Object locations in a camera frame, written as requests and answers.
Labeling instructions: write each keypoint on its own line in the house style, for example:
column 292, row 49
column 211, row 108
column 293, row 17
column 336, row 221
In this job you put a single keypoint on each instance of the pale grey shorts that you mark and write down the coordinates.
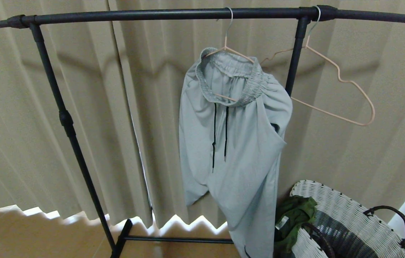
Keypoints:
column 245, row 150

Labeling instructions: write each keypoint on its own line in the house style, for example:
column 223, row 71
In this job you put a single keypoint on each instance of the pink clothes hanger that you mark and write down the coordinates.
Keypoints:
column 338, row 73
column 227, row 34

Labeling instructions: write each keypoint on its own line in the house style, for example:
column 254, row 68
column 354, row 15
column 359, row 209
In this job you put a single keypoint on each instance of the green garment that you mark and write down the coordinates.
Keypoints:
column 295, row 211

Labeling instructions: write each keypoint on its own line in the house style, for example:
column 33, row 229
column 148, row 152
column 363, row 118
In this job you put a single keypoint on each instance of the black clothes rack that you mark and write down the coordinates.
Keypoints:
column 152, row 15

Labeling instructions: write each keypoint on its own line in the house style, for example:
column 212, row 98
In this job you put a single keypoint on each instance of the white laundry basket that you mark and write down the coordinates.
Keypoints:
column 346, row 211

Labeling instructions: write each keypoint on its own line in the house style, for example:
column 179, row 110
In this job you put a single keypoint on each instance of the beige curtain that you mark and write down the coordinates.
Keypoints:
column 44, row 89

